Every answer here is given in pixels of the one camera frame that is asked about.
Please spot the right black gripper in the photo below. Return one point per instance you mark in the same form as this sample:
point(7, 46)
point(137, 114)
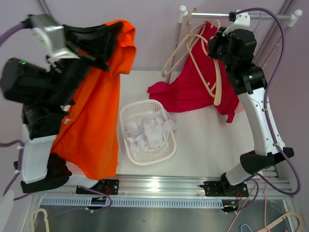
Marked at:
point(214, 43)

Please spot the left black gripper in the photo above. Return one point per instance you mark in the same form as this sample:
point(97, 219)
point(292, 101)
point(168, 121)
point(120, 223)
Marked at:
point(98, 41)

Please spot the beige hanger of white shirt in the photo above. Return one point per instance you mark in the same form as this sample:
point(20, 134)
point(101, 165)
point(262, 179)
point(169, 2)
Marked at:
point(183, 43)

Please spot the magenta t shirt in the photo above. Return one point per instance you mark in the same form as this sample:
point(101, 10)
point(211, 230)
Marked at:
point(187, 92)

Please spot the blue wire hanger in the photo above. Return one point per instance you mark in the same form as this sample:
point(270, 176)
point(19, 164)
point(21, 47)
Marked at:
point(260, 18)

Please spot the orange t shirt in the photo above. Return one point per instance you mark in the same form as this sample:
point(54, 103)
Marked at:
point(88, 134)

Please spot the white t shirt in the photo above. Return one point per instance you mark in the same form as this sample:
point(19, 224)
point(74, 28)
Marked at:
point(149, 133)

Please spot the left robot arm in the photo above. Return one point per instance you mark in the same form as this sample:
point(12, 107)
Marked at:
point(44, 93)

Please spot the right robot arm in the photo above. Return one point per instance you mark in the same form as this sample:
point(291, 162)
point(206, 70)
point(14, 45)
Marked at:
point(235, 51)

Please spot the pink hanger on floor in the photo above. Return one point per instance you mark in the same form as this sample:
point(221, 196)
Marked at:
point(251, 212)

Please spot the metal clothes rack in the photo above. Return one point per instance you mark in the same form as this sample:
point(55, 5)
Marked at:
point(284, 23)

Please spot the white perforated plastic basket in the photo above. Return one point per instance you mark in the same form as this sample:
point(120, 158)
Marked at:
point(141, 108)

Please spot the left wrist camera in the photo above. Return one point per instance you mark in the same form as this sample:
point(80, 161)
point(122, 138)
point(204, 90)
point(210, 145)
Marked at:
point(50, 35)

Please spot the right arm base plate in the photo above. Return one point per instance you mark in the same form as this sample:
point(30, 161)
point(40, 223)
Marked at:
point(223, 189)

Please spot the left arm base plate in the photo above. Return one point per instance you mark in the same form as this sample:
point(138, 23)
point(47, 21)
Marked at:
point(105, 187)

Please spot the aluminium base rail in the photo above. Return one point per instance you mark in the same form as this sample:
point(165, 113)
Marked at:
point(155, 191)

